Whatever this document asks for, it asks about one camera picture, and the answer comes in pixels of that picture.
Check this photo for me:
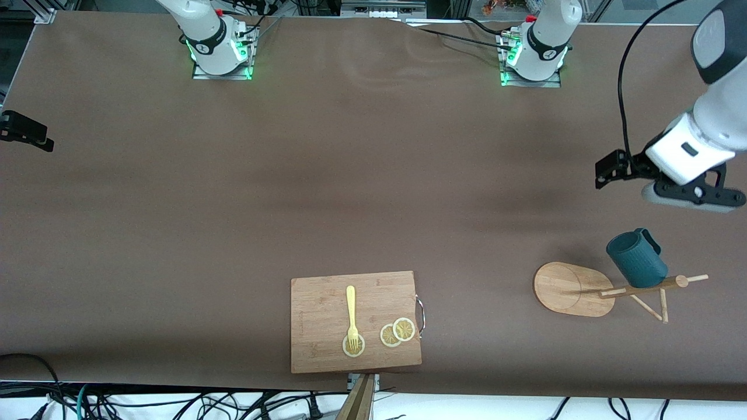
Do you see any teal cup yellow inside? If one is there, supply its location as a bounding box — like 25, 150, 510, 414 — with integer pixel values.
606, 228, 669, 289

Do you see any wooden cup rack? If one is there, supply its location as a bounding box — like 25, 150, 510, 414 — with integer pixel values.
533, 262, 709, 324

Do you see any grey power strip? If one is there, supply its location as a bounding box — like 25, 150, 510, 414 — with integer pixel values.
341, 0, 427, 19

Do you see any yellow plastic fork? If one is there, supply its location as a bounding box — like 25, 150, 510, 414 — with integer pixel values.
346, 285, 360, 352

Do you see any wooden cutting board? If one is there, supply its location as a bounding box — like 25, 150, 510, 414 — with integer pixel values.
291, 271, 423, 374

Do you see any wooden beam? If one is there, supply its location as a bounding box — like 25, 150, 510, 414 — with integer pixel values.
336, 374, 375, 420

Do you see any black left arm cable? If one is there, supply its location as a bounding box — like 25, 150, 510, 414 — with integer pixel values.
617, 0, 686, 153

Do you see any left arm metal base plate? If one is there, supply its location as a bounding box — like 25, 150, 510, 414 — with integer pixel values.
499, 30, 562, 88

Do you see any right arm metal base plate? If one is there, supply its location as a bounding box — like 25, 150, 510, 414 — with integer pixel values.
191, 26, 257, 81

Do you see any black table cable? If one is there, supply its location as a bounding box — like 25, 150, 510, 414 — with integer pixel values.
409, 23, 517, 52
461, 16, 514, 39

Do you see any black looped floor cable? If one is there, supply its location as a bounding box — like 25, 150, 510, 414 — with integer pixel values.
0, 353, 65, 420

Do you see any small metal bracket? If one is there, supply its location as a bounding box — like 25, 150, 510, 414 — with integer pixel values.
347, 373, 381, 393

